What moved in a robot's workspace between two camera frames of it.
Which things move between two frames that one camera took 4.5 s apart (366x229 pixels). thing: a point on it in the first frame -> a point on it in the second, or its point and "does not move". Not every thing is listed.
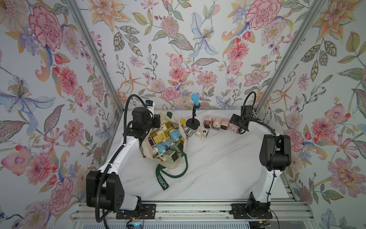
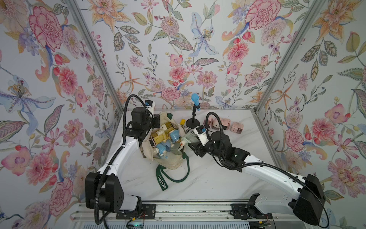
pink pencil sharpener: (225, 122) does not move
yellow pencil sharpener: (169, 127) does not move
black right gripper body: (237, 120) -> (209, 149)
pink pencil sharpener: (208, 121) does not move
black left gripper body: (155, 122) does not move
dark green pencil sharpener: (177, 146) -> (189, 138)
